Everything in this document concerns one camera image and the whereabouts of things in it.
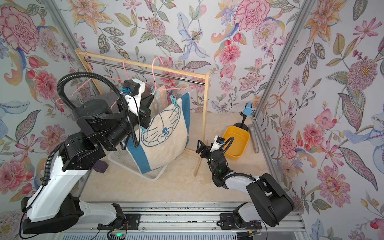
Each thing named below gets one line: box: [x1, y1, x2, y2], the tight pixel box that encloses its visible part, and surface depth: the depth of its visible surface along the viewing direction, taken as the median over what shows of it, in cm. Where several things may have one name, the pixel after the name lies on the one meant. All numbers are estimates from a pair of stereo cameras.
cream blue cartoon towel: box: [126, 92, 191, 175], surface depth 69 cm
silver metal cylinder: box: [248, 124, 260, 154], surface depth 106 cm
